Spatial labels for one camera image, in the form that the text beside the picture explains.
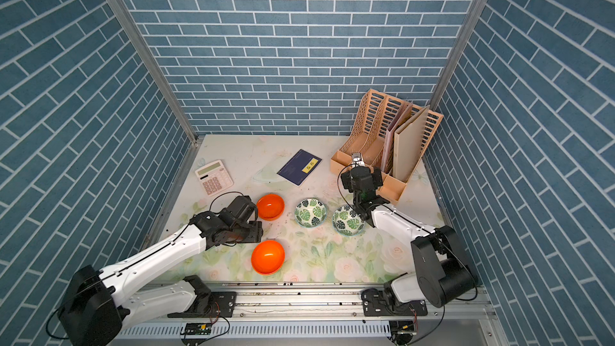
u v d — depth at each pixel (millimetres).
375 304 736
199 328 719
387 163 942
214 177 1021
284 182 1046
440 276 427
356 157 767
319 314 735
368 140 1200
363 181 665
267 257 811
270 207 914
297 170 1079
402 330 706
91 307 384
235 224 608
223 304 737
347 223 912
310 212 937
